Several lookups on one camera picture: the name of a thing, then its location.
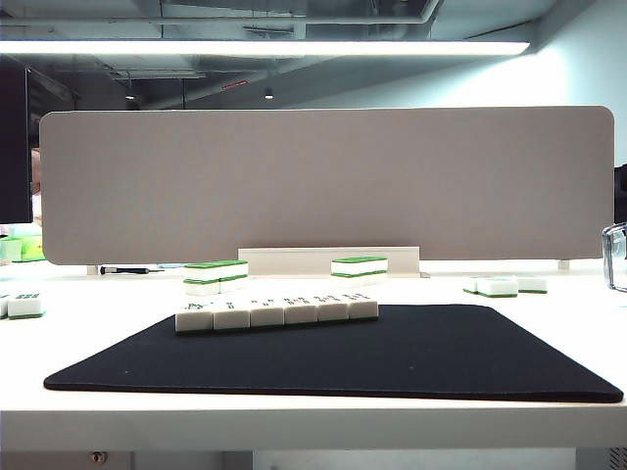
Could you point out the white printed mahjong tile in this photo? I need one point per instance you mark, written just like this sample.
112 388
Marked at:
2 306

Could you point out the black monitor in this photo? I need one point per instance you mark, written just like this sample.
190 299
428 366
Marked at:
14 147

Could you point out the black office chair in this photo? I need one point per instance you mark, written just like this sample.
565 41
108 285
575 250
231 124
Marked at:
621 191

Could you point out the clear plastic mug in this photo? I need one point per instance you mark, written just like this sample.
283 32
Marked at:
614 254

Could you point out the green white package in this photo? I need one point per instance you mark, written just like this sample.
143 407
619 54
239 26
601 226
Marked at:
33 247
10 249

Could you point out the black screwdriver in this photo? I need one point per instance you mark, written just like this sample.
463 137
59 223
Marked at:
122 269

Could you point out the metal bolt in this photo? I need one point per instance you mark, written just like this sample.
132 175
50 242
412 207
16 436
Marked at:
97 456

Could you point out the red ceiling sign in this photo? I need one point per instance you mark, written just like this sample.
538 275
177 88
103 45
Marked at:
235 84

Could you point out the white divider foot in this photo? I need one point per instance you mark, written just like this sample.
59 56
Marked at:
564 264
91 269

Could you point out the bird print mahjong tile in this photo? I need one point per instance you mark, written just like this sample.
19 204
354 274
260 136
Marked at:
193 321

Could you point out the three-bamboo mahjong tile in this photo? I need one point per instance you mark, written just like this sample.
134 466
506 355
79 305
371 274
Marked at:
267 317

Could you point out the long ceiling light strip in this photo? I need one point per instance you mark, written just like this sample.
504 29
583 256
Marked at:
147 47

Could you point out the grey ceiling duct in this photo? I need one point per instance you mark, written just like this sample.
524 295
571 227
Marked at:
220 10

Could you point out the black mouse mat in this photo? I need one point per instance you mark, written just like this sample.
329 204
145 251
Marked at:
318 357

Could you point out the fabric desk divider panel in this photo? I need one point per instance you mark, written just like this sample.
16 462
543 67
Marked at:
147 186

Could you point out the two-bamboo mahjong tile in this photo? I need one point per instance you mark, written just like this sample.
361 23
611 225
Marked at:
231 319

